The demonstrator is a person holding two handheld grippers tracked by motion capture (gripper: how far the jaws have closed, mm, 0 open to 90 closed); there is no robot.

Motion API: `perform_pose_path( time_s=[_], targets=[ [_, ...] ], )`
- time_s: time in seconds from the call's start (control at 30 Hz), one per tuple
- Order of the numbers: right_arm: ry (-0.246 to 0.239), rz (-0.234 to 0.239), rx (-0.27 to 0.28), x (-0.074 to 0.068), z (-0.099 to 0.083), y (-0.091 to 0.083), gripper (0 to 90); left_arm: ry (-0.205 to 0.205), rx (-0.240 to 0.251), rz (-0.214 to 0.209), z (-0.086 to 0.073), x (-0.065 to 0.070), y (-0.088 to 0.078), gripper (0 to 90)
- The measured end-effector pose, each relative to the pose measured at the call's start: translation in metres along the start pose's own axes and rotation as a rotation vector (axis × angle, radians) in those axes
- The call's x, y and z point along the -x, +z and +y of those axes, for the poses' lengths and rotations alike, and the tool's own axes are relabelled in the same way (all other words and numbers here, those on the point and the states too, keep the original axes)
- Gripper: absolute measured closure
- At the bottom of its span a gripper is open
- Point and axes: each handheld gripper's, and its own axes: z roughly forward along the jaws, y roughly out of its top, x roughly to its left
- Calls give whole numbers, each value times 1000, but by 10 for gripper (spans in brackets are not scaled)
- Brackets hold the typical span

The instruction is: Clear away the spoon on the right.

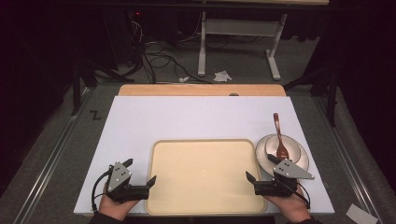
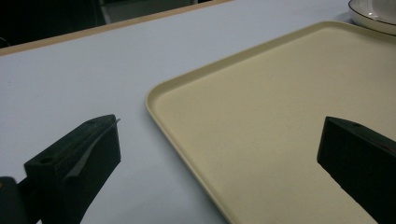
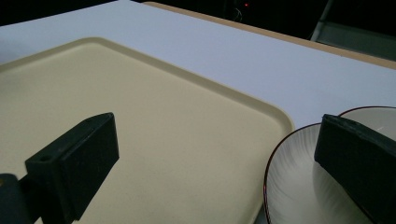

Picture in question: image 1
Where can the flat white paper sheet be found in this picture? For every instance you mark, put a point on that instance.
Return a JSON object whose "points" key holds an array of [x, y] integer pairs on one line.
{"points": [[361, 215]]}

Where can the white metal desk frame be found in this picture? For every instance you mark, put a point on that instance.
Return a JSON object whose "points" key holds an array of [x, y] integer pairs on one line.
{"points": [[236, 27]]}

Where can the white shallow bowl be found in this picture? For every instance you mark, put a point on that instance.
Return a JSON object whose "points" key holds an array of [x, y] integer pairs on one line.
{"points": [[294, 149]]}

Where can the brown spoon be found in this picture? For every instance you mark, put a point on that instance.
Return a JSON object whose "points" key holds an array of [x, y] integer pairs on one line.
{"points": [[281, 151]]}

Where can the white table mat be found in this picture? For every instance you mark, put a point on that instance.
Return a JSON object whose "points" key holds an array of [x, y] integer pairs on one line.
{"points": [[186, 118]]}

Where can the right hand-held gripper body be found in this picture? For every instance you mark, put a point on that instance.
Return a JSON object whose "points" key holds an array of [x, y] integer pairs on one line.
{"points": [[288, 171]]}

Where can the black metal stand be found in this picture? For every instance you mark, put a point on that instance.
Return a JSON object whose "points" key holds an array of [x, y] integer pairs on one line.
{"points": [[332, 99], [76, 90]]}

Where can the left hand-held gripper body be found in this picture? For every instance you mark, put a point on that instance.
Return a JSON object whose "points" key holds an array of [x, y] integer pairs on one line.
{"points": [[120, 182]]}

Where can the small crumpled white paper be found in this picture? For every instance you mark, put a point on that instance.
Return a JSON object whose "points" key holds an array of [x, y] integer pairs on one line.
{"points": [[183, 79]]}

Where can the beige plastic tray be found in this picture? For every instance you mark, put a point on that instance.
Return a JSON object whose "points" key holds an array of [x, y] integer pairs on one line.
{"points": [[202, 177]]}

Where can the person's left hand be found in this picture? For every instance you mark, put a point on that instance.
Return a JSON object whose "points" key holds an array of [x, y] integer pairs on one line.
{"points": [[115, 208]]}

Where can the white plate with dark rim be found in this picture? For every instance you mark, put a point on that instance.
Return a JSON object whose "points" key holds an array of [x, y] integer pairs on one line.
{"points": [[263, 158]]}

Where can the person's right hand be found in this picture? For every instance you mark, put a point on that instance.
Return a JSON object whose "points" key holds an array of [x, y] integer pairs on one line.
{"points": [[294, 208]]}

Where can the large crumpled white paper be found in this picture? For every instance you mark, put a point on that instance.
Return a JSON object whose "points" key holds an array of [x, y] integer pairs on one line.
{"points": [[222, 76]]}

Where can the metal floor rail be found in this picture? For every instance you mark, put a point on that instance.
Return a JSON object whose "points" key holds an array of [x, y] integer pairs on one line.
{"points": [[46, 168], [348, 152]]}

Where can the wooden table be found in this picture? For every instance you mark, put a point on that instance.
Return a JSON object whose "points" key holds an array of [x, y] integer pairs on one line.
{"points": [[186, 90]]}

